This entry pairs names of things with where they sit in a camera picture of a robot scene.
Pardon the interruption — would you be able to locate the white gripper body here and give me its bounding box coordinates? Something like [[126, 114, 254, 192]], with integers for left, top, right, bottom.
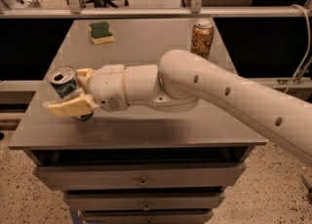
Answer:
[[88, 64, 128, 112]]

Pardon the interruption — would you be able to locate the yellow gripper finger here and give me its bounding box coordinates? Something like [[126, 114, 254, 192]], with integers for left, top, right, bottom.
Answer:
[[76, 68, 94, 90], [43, 92, 99, 117]]

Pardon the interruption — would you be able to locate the blue silver redbull can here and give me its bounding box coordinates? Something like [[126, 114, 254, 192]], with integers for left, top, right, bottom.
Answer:
[[47, 64, 94, 122]]

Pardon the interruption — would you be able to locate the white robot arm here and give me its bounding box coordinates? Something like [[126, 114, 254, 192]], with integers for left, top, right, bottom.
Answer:
[[44, 50, 312, 166]]

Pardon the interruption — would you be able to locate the gold soda can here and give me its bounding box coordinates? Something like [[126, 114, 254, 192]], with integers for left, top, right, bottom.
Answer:
[[190, 20, 215, 59]]

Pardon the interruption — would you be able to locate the green yellow sponge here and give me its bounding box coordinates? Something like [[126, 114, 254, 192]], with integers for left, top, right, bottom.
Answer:
[[89, 21, 114, 45]]

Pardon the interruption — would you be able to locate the grey drawer cabinet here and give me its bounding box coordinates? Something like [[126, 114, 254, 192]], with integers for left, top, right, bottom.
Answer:
[[8, 18, 268, 224]]

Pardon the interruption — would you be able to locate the middle grey drawer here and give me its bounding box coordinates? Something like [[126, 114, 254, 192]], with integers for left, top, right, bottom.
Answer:
[[64, 192, 225, 211]]

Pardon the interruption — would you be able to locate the grey drawer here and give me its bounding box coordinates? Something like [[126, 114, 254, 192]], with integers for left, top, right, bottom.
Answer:
[[83, 210, 213, 224], [33, 162, 246, 191], [64, 192, 225, 211]]

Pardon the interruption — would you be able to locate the bottom grey drawer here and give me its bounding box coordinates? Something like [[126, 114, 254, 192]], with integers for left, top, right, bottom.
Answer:
[[83, 210, 213, 224]]

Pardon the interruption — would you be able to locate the top grey drawer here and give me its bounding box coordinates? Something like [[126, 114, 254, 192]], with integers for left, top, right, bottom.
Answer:
[[33, 162, 246, 191]]

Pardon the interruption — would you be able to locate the white cable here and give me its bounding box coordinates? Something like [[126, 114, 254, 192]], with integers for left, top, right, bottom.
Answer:
[[283, 3, 312, 94]]

